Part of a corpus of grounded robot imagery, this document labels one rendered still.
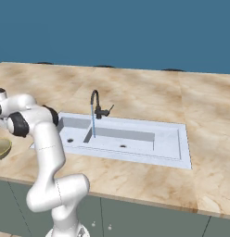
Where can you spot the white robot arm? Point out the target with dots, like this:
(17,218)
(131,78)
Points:
(47,154)

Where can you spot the black sink tap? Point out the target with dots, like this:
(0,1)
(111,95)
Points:
(98,110)

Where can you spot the white rectangular sink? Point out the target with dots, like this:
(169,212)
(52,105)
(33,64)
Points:
(163,145)

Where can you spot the olive green bowl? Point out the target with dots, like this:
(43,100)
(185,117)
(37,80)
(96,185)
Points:
(2,149)

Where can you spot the blue water stream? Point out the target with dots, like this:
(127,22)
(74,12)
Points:
(93,126)

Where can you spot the grey-green cupboard door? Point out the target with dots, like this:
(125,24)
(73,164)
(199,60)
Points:
(220,228)
(150,220)
(89,219)
(5,206)

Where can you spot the small white cupboard knob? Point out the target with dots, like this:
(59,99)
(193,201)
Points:
(93,224)
(109,227)

